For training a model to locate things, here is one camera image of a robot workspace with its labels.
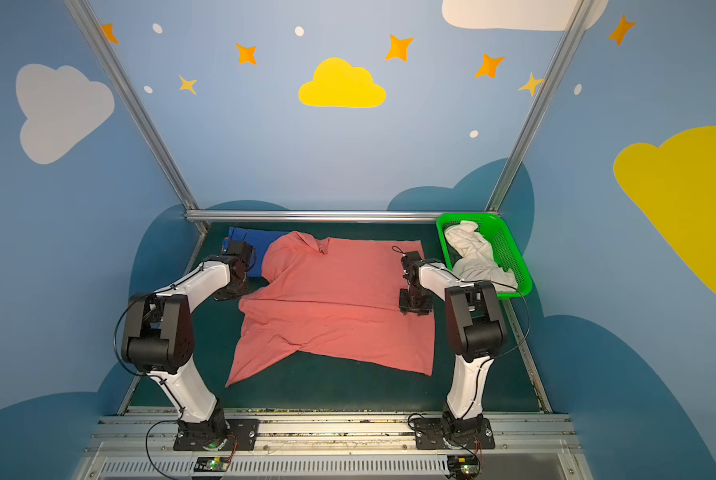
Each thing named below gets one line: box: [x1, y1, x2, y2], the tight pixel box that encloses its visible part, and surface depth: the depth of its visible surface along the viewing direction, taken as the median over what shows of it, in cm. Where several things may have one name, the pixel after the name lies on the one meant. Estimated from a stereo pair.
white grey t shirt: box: [445, 220, 518, 291], surface depth 112 cm
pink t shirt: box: [226, 231, 436, 388], surface depth 96 cm
